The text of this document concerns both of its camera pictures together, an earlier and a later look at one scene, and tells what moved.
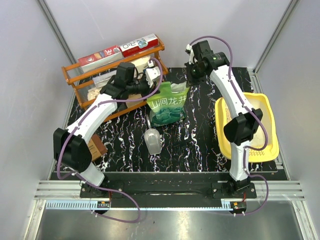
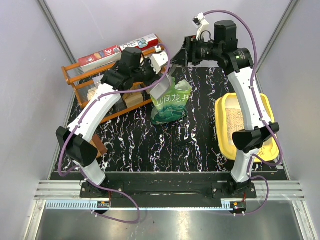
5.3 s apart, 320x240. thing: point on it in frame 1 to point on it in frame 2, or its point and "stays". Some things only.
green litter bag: (168, 106) stays
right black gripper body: (195, 77) to (201, 51)
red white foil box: (139, 45) stays
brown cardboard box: (97, 149) stays
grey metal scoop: (152, 139) to (160, 87)
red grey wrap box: (99, 58) stays
